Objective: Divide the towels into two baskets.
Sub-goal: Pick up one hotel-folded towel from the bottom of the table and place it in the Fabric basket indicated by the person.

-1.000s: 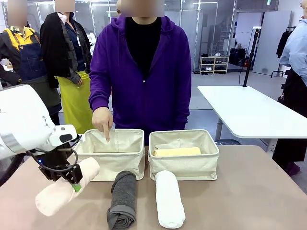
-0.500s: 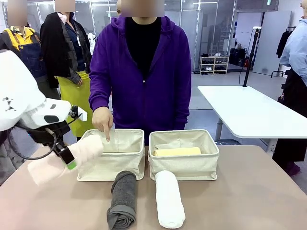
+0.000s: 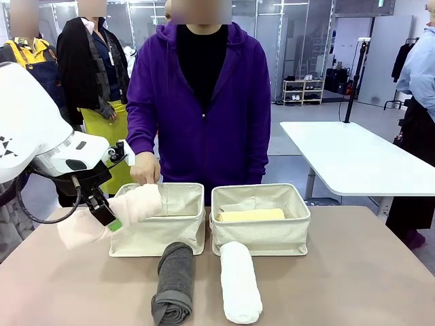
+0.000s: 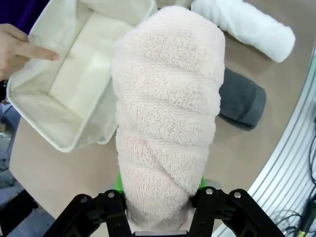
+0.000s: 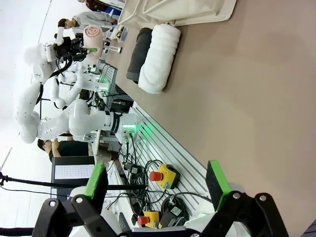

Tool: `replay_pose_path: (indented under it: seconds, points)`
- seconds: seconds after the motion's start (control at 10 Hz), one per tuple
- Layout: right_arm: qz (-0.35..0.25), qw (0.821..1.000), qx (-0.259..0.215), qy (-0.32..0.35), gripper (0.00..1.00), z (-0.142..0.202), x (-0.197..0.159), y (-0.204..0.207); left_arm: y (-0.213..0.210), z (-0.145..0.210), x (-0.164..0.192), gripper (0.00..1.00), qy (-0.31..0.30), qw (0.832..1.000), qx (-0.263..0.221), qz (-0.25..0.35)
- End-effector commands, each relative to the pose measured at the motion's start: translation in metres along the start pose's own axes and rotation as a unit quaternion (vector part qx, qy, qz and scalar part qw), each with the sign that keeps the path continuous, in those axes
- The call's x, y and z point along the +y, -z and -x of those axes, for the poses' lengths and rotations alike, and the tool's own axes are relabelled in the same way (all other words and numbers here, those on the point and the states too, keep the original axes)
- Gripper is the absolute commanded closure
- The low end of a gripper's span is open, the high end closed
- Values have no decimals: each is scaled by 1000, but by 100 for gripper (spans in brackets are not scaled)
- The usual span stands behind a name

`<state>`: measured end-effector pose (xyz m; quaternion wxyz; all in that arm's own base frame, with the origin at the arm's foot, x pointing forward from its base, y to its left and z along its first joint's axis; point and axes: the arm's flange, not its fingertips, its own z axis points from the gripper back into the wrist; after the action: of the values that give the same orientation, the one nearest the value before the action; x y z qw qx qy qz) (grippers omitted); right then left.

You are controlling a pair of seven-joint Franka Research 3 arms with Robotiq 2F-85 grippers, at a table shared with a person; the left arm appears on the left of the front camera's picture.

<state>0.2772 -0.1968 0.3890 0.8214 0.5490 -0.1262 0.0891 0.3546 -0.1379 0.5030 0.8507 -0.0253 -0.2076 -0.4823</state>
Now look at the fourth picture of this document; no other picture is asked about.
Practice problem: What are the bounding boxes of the gray towel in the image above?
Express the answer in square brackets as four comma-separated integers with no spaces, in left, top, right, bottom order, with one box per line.
[217,68,267,131]

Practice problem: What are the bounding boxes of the pink towel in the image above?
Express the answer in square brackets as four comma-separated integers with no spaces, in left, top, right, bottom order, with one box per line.
[110,6,226,232]

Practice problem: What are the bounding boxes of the black cable beside rail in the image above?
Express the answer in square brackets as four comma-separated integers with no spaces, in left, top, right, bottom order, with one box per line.
[306,137,316,181]

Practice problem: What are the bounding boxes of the person's right hand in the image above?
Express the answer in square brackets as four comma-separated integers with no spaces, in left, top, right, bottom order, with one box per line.
[0,23,60,81]

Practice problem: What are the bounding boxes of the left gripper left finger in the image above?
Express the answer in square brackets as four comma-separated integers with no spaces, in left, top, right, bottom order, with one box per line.
[50,172,131,237]

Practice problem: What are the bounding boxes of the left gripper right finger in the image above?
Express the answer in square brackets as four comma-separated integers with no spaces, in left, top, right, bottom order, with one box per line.
[191,176,284,237]

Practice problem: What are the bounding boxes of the white towel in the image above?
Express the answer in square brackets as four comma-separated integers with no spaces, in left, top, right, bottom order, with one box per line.
[190,0,296,64]

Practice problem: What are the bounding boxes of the aluminium profile rail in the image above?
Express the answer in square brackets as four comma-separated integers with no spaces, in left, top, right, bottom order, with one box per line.
[246,41,316,237]

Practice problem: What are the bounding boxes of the cream fabric storage basket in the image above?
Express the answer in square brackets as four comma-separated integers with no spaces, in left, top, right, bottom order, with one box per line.
[6,0,158,154]

